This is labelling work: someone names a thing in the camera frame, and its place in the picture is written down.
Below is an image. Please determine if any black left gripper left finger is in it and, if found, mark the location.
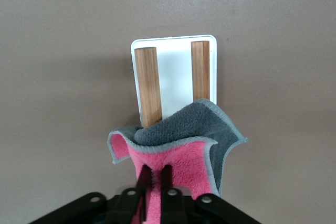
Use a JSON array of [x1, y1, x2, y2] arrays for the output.
[[31, 164, 153, 224]]

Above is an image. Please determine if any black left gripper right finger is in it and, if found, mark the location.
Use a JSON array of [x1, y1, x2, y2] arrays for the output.
[[160, 165, 261, 224]]

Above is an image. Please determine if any pink and grey microfibre cloth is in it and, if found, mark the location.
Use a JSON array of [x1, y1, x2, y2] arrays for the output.
[[107, 98, 249, 224]]

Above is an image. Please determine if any wooden rod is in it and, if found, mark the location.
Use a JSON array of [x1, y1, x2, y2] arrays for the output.
[[134, 46, 163, 129], [190, 40, 211, 103]]

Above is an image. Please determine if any white rectangular tray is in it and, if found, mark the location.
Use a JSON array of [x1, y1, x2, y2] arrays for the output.
[[130, 34, 219, 128]]

